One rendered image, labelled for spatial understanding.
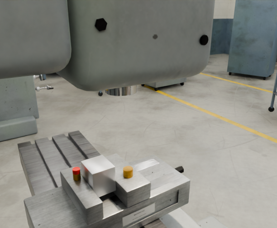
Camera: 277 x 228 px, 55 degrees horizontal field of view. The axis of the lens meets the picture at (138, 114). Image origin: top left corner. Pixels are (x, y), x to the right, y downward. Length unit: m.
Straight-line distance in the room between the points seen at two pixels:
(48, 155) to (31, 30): 0.74
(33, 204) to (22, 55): 0.44
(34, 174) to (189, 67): 0.63
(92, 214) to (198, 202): 1.75
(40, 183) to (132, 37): 0.60
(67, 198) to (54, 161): 0.30
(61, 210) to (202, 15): 0.45
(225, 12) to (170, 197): 9.66
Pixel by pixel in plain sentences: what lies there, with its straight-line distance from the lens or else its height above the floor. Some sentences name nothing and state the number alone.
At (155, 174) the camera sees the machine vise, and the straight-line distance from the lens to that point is 0.67.
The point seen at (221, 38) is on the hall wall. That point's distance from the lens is 10.13.
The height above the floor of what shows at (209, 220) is 0.75.
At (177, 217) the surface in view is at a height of 0.87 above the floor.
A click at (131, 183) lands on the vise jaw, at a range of 0.57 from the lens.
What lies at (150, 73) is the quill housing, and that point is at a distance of 0.30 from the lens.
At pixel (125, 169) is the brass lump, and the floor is 1.08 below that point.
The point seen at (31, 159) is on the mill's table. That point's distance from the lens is 0.93.
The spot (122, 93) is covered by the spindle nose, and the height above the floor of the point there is 1.28.
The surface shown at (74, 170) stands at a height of 1.08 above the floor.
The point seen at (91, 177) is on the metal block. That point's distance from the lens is 0.55.
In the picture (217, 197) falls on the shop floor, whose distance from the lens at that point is 2.32.
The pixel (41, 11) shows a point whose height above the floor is 1.39.
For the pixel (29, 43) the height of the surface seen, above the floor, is 1.37.
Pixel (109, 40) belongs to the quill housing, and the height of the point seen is 1.37.
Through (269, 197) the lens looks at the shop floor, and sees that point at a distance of 2.46.
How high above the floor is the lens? 1.39
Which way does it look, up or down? 21 degrees down
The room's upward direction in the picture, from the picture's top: straight up
